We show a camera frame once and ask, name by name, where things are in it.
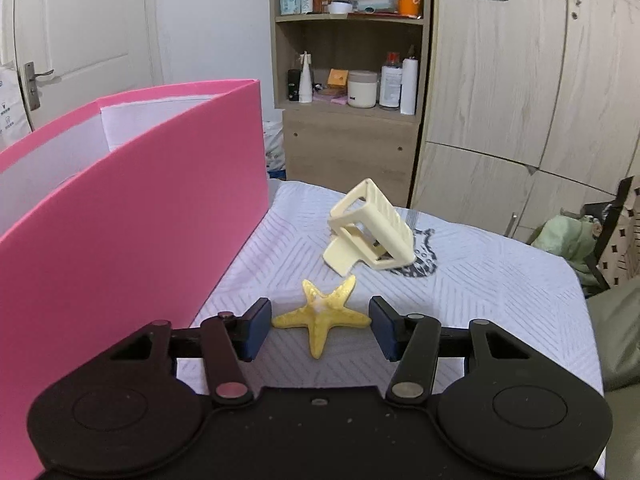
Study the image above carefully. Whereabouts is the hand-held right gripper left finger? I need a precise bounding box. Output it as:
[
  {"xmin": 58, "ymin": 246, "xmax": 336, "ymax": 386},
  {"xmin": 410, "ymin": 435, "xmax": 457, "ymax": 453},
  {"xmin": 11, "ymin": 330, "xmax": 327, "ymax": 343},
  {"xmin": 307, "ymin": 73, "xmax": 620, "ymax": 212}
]
[{"xmin": 109, "ymin": 297, "xmax": 273, "ymax": 407}]

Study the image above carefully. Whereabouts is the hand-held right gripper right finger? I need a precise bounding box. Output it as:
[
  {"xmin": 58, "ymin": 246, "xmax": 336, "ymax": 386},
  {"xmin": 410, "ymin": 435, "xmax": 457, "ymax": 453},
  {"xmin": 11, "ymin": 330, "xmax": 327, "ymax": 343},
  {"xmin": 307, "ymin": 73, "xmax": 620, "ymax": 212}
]
[{"xmin": 368, "ymin": 296, "xmax": 531, "ymax": 406}]

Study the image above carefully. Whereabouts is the yellow starfish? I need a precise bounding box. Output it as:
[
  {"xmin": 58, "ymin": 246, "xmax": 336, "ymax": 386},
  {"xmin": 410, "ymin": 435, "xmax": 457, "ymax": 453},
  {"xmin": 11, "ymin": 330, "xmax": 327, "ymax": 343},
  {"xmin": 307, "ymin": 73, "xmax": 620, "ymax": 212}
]
[{"xmin": 271, "ymin": 274, "xmax": 373, "ymax": 360}]

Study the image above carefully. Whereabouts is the pink cardboard box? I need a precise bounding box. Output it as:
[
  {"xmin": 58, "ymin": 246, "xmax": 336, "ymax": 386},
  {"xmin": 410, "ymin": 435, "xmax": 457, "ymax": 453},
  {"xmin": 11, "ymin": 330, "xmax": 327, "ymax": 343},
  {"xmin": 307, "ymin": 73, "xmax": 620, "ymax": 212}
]
[{"xmin": 0, "ymin": 79, "xmax": 271, "ymax": 480}]

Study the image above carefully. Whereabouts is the cream hair claw clip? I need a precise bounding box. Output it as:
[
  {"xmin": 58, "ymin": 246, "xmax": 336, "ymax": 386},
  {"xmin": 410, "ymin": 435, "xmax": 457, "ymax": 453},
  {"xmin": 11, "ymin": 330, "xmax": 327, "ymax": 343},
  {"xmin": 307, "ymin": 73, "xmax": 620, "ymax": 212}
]
[{"xmin": 322, "ymin": 178, "xmax": 416, "ymax": 277}]

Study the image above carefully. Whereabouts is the white patterned tablecloth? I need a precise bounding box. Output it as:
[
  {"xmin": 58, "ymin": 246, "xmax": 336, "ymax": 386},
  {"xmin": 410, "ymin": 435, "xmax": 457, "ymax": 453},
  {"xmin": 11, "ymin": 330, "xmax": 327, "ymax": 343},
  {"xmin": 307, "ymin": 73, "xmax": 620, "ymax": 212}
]
[{"xmin": 175, "ymin": 180, "xmax": 606, "ymax": 480}]

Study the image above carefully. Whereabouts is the white plastic tissue pack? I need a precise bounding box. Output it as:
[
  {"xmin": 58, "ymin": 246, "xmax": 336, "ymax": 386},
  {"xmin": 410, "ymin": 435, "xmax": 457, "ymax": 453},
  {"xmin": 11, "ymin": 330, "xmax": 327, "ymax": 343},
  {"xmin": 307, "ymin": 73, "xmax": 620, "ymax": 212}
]
[{"xmin": 263, "ymin": 120, "xmax": 287, "ymax": 176}]

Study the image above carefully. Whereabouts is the wooden shelf unit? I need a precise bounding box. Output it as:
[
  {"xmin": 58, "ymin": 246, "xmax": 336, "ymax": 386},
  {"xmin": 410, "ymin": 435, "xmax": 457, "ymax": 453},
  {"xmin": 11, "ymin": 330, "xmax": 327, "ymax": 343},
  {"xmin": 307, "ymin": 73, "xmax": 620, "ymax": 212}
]
[{"xmin": 268, "ymin": 0, "xmax": 433, "ymax": 206}]

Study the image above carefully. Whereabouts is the light green cloth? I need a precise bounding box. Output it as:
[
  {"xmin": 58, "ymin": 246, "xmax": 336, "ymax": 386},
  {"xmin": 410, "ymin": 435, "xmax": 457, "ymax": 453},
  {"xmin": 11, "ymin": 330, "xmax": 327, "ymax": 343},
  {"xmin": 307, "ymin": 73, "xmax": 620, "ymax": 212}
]
[{"xmin": 532, "ymin": 215, "xmax": 606, "ymax": 276}]

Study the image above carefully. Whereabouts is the olive green duvet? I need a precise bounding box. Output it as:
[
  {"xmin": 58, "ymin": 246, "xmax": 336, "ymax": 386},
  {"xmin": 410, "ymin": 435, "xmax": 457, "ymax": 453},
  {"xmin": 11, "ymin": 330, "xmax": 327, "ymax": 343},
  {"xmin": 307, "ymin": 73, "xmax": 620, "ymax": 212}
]
[{"xmin": 585, "ymin": 280, "xmax": 640, "ymax": 391}]

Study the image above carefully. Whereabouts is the white round jar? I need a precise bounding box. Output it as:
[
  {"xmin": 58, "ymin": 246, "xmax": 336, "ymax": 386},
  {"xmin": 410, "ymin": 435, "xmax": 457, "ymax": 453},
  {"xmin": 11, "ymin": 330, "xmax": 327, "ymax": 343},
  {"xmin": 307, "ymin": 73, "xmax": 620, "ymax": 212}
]
[{"xmin": 346, "ymin": 70, "xmax": 378, "ymax": 109}]

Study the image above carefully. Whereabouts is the tall white bottle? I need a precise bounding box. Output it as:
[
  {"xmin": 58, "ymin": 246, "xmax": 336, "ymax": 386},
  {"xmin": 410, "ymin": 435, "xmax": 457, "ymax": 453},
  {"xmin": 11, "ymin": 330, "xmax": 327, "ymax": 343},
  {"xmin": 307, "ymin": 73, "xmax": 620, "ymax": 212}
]
[{"xmin": 400, "ymin": 55, "xmax": 419, "ymax": 116}]

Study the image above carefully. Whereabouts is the white can red cap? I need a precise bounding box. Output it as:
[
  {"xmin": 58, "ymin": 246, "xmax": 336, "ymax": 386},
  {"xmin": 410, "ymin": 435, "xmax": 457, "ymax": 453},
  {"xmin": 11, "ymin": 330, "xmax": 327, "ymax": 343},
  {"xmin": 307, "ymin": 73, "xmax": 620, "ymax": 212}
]
[{"xmin": 379, "ymin": 52, "xmax": 403, "ymax": 111}]

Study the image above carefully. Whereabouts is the white spray bottle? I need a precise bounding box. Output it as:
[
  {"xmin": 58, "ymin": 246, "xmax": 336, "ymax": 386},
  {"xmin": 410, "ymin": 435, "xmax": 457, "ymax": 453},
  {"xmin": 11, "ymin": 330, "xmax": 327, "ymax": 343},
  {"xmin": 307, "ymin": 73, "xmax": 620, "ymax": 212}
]
[{"xmin": 298, "ymin": 51, "xmax": 314, "ymax": 104}]

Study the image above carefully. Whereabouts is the patterned tote bag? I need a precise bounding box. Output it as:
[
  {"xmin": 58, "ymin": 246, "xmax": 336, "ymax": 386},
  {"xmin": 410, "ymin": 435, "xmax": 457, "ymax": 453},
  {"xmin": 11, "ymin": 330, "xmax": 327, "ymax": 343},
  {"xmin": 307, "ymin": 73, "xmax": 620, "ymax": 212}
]
[{"xmin": 582, "ymin": 175, "xmax": 640, "ymax": 291}]

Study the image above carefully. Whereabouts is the light wooden wardrobe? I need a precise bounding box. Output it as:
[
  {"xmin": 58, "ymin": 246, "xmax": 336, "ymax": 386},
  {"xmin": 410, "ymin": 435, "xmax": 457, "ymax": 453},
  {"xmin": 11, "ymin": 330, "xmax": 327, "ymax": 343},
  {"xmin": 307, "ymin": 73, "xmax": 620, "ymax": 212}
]
[{"xmin": 407, "ymin": 0, "xmax": 640, "ymax": 246}]

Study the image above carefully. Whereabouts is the white wrapped bundle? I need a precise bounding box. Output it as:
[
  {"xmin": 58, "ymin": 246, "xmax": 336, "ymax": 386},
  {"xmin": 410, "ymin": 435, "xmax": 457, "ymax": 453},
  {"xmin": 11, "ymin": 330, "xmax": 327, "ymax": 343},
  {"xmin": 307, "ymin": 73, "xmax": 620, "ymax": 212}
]
[{"xmin": 347, "ymin": 0, "xmax": 398, "ymax": 13}]

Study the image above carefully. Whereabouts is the white printed paper sheet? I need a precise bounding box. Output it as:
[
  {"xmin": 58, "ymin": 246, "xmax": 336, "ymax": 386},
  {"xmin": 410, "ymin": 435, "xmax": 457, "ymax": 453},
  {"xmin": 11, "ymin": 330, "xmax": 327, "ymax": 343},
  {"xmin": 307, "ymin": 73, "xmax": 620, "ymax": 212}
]
[{"xmin": 0, "ymin": 62, "xmax": 31, "ymax": 151}]

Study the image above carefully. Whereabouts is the white door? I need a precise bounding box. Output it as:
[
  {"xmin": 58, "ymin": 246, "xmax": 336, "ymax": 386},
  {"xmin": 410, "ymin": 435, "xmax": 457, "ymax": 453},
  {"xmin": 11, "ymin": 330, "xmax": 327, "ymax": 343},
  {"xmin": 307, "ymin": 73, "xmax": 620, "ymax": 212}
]
[{"xmin": 0, "ymin": 0, "xmax": 166, "ymax": 136}]

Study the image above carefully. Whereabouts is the metal door handle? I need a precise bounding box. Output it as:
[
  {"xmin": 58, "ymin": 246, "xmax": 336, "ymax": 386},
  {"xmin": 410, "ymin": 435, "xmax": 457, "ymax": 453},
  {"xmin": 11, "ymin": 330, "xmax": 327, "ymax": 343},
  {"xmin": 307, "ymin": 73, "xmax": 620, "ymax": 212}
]
[{"xmin": 24, "ymin": 61, "xmax": 55, "ymax": 111}]

